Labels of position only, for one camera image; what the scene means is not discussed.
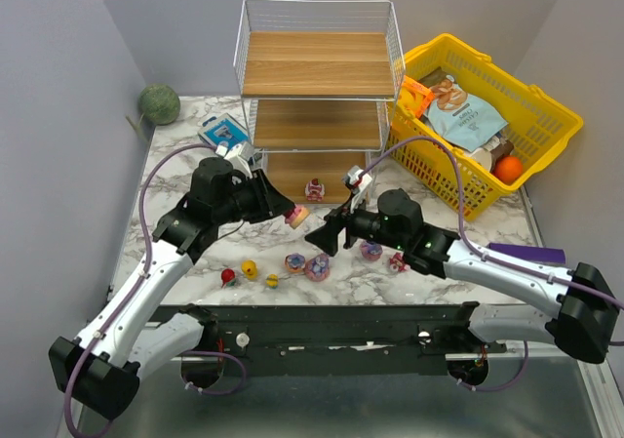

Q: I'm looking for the pink bear strawberry tart toy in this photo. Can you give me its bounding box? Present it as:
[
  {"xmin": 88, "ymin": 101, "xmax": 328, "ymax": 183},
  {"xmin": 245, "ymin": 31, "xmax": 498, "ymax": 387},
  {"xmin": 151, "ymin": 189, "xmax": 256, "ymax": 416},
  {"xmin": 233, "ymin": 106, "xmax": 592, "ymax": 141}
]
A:
[{"xmin": 284, "ymin": 205, "xmax": 309, "ymax": 229}]

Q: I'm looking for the pink bear cake car toy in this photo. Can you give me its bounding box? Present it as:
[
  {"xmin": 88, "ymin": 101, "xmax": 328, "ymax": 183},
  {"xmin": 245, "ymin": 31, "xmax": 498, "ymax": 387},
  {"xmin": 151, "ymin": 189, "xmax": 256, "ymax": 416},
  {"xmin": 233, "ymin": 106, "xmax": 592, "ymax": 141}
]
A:
[{"xmin": 304, "ymin": 178, "xmax": 326, "ymax": 202}]

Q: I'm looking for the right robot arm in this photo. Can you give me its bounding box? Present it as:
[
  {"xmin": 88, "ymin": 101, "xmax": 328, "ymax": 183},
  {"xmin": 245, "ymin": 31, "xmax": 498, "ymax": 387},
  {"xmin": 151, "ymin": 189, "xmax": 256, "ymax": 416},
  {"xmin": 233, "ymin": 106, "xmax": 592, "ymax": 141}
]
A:
[{"xmin": 305, "ymin": 189, "xmax": 619, "ymax": 364}]

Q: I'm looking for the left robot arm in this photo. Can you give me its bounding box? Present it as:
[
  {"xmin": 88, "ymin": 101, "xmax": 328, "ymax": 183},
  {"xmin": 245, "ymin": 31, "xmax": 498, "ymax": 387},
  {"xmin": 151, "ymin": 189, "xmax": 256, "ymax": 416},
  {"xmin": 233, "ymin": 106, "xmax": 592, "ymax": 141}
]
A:
[{"xmin": 49, "ymin": 156, "xmax": 308, "ymax": 420}]

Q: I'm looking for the purple unicorn pink donut toy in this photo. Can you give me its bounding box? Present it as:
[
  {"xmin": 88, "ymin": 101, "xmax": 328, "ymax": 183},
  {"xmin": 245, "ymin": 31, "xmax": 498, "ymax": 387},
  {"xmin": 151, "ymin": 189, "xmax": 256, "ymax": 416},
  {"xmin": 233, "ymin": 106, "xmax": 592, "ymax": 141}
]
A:
[{"xmin": 360, "ymin": 241, "xmax": 383, "ymax": 261}]

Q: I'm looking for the purple bunny pink donut toy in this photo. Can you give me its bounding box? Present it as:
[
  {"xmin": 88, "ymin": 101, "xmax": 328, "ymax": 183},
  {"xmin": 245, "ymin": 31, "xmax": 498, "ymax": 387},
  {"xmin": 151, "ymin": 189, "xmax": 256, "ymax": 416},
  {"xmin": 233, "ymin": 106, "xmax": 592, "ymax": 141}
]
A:
[{"xmin": 304, "ymin": 254, "xmax": 331, "ymax": 282}]

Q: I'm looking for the pink bear lying toy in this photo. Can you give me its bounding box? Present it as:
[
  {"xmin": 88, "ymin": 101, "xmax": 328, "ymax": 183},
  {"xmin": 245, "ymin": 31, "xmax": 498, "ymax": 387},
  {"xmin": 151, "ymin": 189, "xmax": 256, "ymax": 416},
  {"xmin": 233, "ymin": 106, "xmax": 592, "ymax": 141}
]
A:
[{"xmin": 388, "ymin": 252, "xmax": 408, "ymax": 273}]

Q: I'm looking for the yellow duck toy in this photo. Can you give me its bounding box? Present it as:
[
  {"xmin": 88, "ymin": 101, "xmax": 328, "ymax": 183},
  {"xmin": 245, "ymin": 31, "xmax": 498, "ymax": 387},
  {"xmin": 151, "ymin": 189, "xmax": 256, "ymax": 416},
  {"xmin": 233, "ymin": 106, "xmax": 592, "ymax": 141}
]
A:
[{"xmin": 241, "ymin": 259, "xmax": 258, "ymax": 280}]

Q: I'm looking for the small yellow blue toy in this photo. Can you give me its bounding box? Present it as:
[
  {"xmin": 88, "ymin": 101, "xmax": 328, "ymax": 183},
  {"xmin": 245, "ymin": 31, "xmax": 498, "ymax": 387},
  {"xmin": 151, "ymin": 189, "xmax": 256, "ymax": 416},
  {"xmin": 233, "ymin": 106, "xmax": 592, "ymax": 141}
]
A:
[{"xmin": 265, "ymin": 274, "xmax": 279, "ymax": 289}]

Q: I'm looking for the blue razor box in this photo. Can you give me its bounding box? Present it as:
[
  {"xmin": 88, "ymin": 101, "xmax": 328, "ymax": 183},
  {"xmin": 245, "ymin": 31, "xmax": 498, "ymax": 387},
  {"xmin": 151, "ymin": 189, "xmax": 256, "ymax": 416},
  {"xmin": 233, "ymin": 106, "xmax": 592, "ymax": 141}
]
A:
[{"xmin": 197, "ymin": 113, "xmax": 249, "ymax": 149}]

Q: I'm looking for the red ball toy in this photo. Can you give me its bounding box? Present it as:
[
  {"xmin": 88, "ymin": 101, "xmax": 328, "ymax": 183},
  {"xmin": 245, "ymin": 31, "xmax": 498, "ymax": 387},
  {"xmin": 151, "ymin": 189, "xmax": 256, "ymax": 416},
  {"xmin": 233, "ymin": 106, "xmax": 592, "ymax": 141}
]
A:
[{"xmin": 220, "ymin": 268, "xmax": 238, "ymax": 288}]

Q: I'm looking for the green yarn ball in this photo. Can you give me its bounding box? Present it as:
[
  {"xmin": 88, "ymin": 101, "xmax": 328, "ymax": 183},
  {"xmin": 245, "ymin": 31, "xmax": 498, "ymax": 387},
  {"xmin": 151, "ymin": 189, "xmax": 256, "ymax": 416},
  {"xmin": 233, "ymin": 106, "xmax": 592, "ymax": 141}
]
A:
[{"xmin": 138, "ymin": 84, "xmax": 181, "ymax": 126}]

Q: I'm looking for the orange snack packet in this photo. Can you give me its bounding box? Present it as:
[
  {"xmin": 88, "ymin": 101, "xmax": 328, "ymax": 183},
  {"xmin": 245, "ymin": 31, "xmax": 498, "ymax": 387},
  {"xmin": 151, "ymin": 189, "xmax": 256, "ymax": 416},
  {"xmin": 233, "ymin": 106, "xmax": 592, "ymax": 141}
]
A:
[{"xmin": 398, "ymin": 76, "xmax": 436, "ymax": 118}]

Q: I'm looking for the light blue snack bag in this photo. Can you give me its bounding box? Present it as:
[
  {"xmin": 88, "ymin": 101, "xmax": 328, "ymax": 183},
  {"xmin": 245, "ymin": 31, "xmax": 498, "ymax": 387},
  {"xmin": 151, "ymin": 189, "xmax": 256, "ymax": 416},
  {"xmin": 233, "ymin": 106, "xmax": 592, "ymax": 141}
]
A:
[{"xmin": 420, "ymin": 68, "xmax": 508, "ymax": 152}]

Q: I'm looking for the orange fruit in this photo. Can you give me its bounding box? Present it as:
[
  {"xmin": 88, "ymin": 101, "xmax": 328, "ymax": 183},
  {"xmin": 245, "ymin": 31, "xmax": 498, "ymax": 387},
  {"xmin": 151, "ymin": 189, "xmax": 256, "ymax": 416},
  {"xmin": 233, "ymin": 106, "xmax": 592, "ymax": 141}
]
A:
[{"xmin": 492, "ymin": 155, "xmax": 524, "ymax": 185}]

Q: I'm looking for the purple box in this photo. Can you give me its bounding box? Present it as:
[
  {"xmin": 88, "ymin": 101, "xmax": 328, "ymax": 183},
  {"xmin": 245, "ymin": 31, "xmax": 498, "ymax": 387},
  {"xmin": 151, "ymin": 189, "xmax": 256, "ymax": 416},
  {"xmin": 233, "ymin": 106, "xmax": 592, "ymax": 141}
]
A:
[{"xmin": 487, "ymin": 242, "xmax": 566, "ymax": 265}]

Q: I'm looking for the yellow plastic basket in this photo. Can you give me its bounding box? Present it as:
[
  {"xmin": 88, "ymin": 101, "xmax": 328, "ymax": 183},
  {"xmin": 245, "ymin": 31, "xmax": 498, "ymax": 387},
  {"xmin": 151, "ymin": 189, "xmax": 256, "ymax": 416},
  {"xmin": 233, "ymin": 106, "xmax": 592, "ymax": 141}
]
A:
[{"xmin": 392, "ymin": 33, "xmax": 583, "ymax": 221}]

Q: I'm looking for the purple bunny orange ring toy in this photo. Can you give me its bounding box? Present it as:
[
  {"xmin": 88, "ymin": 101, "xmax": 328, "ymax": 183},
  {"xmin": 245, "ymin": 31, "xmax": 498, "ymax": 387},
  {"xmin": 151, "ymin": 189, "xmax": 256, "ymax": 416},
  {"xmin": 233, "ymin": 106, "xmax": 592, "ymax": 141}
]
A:
[{"xmin": 284, "ymin": 253, "xmax": 306, "ymax": 273}]

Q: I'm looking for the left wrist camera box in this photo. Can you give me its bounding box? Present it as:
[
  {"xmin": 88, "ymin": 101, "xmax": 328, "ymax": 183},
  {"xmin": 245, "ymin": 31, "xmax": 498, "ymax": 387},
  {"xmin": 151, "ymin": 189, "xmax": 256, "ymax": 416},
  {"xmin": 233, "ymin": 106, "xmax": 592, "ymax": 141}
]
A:
[{"xmin": 215, "ymin": 141, "xmax": 254, "ymax": 178}]

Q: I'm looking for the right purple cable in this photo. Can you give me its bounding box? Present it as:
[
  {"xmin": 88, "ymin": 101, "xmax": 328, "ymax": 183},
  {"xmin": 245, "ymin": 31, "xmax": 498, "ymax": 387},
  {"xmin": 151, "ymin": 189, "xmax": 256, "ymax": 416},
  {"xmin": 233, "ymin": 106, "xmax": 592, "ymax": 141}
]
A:
[{"xmin": 360, "ymin": 136, "xmax": 624, "ymax": 393}]

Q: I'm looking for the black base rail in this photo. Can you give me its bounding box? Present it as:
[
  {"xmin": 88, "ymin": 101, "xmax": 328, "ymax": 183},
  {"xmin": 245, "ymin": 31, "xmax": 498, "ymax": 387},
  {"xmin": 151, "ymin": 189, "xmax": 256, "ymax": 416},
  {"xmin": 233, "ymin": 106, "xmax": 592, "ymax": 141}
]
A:
[{"xmin": 151, "ymin": 302, "xmax": 489, "ymax": 377}]

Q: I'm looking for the white wire wooden shelf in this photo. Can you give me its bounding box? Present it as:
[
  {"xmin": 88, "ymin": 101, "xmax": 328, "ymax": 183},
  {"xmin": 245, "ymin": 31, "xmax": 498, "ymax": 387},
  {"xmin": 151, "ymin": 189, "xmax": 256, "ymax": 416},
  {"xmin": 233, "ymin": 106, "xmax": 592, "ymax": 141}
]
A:
[{"xmin": 233, "ymin": 0, "xmax": 405, "ymax": 204}]

